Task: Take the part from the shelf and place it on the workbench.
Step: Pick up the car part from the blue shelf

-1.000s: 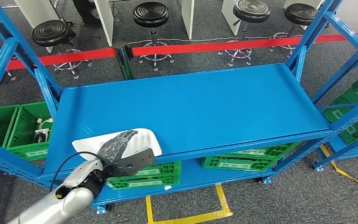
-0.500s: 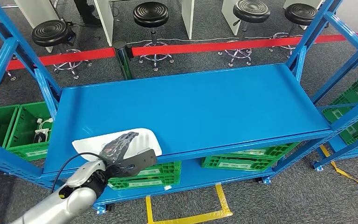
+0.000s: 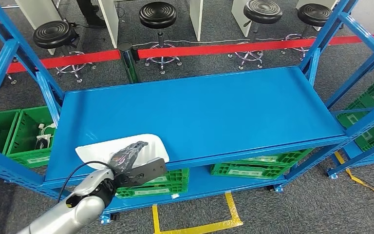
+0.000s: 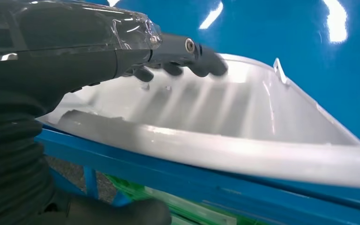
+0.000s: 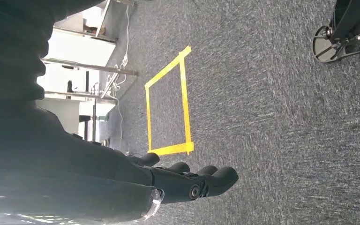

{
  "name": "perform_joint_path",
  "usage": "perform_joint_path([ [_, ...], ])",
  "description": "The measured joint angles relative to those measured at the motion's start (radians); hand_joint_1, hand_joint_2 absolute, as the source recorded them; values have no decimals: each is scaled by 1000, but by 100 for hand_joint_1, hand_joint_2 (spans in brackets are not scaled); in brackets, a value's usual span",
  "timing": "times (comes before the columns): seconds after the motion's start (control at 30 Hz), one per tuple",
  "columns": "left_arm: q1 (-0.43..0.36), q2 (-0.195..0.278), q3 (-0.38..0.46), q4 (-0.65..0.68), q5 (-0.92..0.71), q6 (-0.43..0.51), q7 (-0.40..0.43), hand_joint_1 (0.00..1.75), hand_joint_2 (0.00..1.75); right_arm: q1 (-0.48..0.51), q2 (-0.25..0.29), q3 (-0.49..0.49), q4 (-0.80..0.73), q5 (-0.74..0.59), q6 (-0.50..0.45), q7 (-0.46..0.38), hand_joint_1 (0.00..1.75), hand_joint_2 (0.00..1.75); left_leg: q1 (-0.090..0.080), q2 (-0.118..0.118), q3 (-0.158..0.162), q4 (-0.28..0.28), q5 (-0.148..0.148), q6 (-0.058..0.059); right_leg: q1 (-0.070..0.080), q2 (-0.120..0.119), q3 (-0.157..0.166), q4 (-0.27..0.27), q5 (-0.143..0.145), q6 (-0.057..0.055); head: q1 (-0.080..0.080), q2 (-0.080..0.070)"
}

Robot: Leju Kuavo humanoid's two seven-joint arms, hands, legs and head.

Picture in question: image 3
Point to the white plastic shell part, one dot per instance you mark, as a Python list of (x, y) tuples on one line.
[(90, 151)]

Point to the black round swivel stool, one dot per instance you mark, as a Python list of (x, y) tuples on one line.
[(158, 14), (262, 11), (53, 34), (314, 14), (11, 79)]

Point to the blue metal shelf rack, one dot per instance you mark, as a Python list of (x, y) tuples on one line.
[(190, 116), (367, 158)]

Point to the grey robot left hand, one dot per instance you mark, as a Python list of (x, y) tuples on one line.
[(127, 156)]

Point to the black barrier post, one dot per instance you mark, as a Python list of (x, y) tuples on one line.
[(129, 64)]

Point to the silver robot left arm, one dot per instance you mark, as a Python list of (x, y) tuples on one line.
[(71, 213)]

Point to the yellow floor tape marking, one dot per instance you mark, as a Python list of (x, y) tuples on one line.
[(232, 210), (358, 180)]

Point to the white desk panel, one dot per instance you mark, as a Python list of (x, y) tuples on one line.
[(240, 16), (319, 3), (37, 13), (108, 19), (196, 16)]

